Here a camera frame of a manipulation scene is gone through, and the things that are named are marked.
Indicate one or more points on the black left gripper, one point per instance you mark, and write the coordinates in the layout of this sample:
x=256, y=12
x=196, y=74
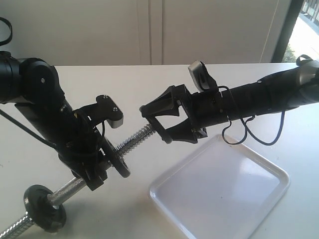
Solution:
x=81, y=153

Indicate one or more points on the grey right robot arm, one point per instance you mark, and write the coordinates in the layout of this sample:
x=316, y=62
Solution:
x=275, y=93

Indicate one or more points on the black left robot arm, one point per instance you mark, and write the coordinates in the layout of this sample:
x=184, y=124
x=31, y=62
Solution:
x=32, y=85

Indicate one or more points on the black far-end weight plate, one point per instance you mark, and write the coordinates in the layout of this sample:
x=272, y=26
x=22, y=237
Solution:
x=41, y=211

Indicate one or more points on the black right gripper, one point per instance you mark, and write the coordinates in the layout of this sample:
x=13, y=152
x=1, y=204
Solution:
x=202, y=109

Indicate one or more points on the dark window frame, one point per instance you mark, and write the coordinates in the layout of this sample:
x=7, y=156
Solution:
x=286, y=30

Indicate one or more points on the white plastic tray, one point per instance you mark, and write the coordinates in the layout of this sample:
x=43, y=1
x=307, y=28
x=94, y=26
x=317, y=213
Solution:
x=219, y=191

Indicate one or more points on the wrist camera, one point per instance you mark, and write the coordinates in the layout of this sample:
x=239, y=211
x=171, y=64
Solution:
x=201, y=78
x=104, y=109

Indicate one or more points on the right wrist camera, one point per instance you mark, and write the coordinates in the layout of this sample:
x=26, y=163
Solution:
x=201, y=78

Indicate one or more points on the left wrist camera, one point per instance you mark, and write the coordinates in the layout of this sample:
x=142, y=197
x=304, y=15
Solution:
x=104, y=109

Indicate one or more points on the chrome dumbbell bar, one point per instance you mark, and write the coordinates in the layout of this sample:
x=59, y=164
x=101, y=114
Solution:
x=58, y=197

